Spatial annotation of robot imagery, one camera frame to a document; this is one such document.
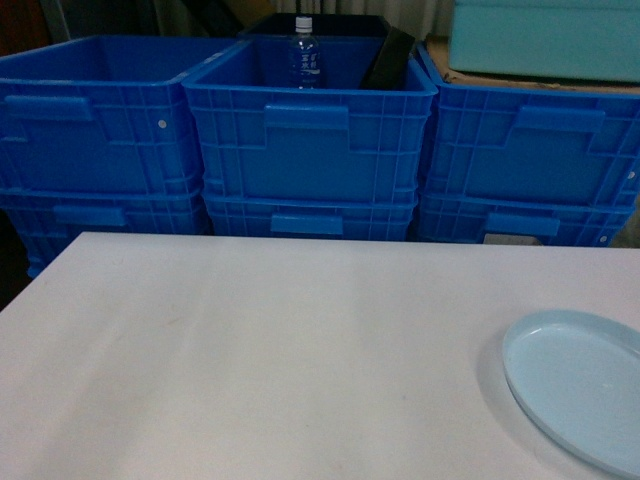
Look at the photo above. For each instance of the light blue oval tray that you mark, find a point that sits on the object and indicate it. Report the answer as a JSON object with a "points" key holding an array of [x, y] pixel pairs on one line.
{"points": [[575, 375]]}

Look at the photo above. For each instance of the blue crate bottom middle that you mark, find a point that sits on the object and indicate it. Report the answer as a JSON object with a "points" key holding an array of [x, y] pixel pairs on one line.
{"points": [[277, 218]]}

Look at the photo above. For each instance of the blue crate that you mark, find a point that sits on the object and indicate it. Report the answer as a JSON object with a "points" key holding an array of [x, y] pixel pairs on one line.
{"points": [[277, 218], [103, 115], [459, 219], [521, 142], [47, 224], [261, 139]]}

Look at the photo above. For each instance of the blue crate top middle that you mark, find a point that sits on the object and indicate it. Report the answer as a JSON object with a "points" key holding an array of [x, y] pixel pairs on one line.
{"points": [[261, 139]]}

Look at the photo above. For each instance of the blue crate bottom right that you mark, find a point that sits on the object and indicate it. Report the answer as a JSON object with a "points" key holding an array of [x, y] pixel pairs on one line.
{"points": [[459, 219]]}

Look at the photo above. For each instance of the black flat board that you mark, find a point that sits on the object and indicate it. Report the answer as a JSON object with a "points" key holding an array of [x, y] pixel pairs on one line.
{"points": [[386, 69]]}

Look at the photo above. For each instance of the clear plastic water bottle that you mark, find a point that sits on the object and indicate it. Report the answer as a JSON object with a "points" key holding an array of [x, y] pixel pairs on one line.
{"points": [[303, 54]]}

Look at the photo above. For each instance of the blue crate top right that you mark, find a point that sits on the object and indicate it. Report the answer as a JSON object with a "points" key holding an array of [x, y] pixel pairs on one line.
{"points": [[521, 142]]}

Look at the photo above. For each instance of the blue crate top left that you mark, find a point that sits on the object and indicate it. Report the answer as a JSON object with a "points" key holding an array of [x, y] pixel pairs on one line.
{"points": [[103, 115]]}

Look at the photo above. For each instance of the blue crate bottom left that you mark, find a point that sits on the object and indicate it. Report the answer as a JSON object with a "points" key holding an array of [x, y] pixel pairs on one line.
{"points": [[47, 224]]}

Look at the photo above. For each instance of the teal foam box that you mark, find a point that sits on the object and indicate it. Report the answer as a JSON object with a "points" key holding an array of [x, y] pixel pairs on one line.
{"points": [[581, 40]]}

